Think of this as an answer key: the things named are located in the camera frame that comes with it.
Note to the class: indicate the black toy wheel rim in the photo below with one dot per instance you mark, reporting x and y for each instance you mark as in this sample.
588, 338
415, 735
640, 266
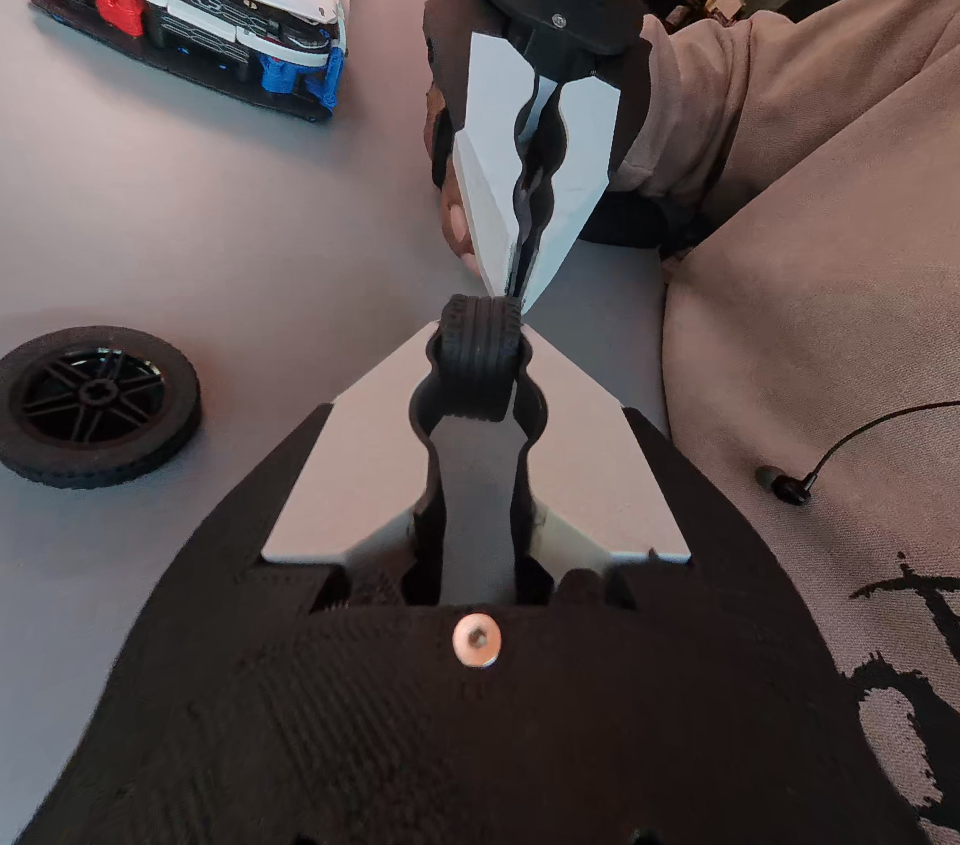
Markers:
90, 399

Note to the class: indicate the person's right forearm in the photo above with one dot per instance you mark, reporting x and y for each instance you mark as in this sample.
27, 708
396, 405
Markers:
750, 95

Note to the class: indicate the person's right hand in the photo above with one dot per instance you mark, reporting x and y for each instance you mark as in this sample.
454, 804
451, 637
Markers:
454, 222

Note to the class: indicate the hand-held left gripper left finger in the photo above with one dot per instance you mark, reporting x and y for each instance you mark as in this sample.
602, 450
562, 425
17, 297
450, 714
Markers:
345, 485

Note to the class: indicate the person in beige hoodie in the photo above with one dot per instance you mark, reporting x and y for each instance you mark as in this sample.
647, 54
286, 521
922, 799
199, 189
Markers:
825, 335

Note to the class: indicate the black rubber toy tyre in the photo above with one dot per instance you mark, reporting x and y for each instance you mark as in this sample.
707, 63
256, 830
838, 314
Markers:
480, 357
180, 425

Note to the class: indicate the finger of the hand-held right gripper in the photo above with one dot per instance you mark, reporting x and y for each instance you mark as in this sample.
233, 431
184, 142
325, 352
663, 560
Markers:
487, 147
585, 155

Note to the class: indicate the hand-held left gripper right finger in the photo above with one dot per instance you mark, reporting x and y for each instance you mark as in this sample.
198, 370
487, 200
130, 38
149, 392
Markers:
607, 485

